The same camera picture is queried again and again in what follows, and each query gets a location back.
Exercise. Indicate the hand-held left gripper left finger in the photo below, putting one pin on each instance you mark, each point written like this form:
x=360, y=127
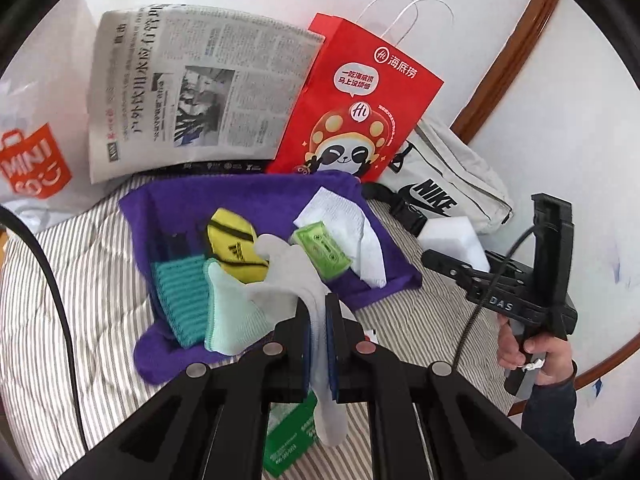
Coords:
x=303, y=350

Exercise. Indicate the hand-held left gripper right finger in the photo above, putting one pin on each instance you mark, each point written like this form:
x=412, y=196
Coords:
x=332, y=355

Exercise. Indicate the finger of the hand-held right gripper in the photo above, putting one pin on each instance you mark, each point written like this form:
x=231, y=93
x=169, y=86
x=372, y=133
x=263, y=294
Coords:
x=506, y=270
x=450, y=262

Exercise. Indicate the light grey sock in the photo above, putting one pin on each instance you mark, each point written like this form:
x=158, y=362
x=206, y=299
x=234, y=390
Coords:
x=295, y=280

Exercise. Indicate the white sock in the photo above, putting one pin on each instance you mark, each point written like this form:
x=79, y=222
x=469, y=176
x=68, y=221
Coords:
x=350, y=220

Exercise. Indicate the yellow sock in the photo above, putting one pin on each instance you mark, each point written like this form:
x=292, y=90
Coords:
x=235, y=255

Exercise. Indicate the teal striped sock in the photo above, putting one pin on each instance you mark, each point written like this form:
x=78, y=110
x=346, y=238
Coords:
x=180, y=300

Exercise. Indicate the purple towel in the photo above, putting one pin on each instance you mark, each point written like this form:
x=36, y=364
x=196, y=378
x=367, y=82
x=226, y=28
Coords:
x=170, y=210

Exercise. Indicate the person's right forearm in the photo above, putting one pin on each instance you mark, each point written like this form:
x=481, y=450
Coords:
x=560, y=425

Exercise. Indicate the person's right hand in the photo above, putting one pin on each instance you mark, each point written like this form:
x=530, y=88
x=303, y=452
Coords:
x=555, y=360

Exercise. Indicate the white foam block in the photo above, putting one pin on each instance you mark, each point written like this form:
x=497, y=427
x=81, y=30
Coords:
x=450, y=232

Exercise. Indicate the green packet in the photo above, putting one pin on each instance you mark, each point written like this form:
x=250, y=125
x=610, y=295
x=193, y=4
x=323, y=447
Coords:
x=287, y=440

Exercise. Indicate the white waist bag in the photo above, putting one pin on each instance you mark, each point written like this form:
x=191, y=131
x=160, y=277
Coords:
x=450, y=160

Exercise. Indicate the red paper bag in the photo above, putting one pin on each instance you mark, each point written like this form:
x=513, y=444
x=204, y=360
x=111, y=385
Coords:
x=300, y=135

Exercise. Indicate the brown wooden trim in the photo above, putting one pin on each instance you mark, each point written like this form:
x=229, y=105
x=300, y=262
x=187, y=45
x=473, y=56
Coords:
x=505, y=60

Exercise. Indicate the black flat box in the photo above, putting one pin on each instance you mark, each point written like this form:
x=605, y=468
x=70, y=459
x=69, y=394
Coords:
x=210, y=166

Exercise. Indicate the striped bedsheet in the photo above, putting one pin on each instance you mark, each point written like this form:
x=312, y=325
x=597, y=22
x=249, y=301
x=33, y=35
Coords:
x=100, y=310

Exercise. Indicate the folded newspaper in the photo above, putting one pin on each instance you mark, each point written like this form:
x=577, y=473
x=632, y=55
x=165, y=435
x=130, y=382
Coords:
x=210, y=50

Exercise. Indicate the white plastic shopping bag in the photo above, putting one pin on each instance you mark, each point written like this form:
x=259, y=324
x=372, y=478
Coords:
x=35, y=160

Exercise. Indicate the brown wooden rail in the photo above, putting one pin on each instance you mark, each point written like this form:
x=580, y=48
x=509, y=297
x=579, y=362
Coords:
x=597, y=375

